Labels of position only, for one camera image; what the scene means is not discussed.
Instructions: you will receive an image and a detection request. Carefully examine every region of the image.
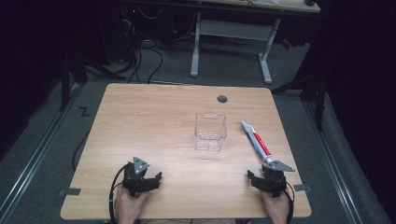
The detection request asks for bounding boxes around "thin black floor cable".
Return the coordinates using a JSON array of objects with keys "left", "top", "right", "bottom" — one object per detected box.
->
[{"left": 71, "top": 128, "right": 92, "bottom": 173}]

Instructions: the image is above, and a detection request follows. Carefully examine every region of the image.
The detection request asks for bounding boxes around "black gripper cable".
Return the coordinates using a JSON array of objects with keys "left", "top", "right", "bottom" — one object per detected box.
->
[
  {"left": 283, "top": 180, "right": 295, "bottom": 224},
  {"left": 108, "top": 163, "right": 129, "bottom": 224}
]

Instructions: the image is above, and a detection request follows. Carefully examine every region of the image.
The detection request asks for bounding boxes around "person's right hand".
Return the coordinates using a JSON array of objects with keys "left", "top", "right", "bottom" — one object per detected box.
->
[{"left": 260, "top": 189, "right": 291, "bottom": 224}]

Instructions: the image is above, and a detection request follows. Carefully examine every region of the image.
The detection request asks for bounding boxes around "bundle of black floor cables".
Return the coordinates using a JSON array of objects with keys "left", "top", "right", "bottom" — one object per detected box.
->
[{"left": 122, "top": 18, "right": 164, "bottom": 85}]

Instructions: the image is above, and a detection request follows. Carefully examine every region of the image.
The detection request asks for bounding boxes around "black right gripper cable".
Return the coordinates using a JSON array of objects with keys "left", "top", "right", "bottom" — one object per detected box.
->
[{"left": 283, "top": 180, "right": 295, "bottom": 224}]

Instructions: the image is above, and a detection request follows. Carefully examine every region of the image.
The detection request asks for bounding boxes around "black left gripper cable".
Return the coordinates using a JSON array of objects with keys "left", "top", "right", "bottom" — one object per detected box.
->
[{"left": 108, "top": 163, "right": 129, "bottom": 224}]

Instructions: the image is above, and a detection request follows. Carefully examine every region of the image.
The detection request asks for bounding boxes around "person's left hand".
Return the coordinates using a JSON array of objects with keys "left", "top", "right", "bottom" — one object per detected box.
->
[{"left": 114, "top": 184, "right": 148, "bottom": 224}]

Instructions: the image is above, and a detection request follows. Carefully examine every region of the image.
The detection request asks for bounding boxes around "clear plastic box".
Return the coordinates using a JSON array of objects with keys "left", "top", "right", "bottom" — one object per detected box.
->
[{"left": 194, "top": 112, "right": 227, "bottom": 152}]

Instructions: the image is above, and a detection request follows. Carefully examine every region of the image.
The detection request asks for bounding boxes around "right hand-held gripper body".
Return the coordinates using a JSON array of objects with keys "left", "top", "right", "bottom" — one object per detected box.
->
[{"left": 260, "top": 160, "right": 296, "bottom": 199}]

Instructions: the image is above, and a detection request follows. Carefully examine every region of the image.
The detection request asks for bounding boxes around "black metal stand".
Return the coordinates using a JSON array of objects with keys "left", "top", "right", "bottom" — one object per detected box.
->
[
  {"left": 270, "top": 73, "right": 329, "bottom": 133},
  {"left": 58, "top": 50, "right": 127, "bottom": 112}
]

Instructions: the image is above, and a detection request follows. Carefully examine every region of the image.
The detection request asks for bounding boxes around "metal floor rail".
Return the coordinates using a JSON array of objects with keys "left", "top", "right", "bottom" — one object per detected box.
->
[
  {"left": 0, "top": 83, "right": 82, "bottom": 220},
  {"left": 302, "top": 100, "right": 364, "bottom": 224}
]

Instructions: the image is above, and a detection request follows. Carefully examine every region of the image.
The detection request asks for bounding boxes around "white-legged wooden desk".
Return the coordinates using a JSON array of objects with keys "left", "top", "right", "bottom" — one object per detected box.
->
[{"left": 190, "top": 0, "right": 321, "bottom": 86}]

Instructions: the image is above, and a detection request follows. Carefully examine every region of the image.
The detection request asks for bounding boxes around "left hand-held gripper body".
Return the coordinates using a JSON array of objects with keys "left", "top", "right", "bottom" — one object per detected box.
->
[{"left": 121, "top": 156, "right": 151, "bottom": 199}]

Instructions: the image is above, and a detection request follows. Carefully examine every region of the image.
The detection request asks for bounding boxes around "grey tape strip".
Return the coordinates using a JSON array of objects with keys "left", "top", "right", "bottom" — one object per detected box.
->
[
  {"left": 293, "top": 183, "right": 313, "bottom": 192},
  {"left": 58, "top": 187, "right": 82, "bottom": 197}
]

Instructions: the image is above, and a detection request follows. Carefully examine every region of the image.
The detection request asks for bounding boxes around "white red blue toothpaste tube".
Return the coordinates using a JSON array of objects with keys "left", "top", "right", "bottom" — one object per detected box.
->
[{"left": 240, "top": 119, "right": 273, "bottom": 163}]

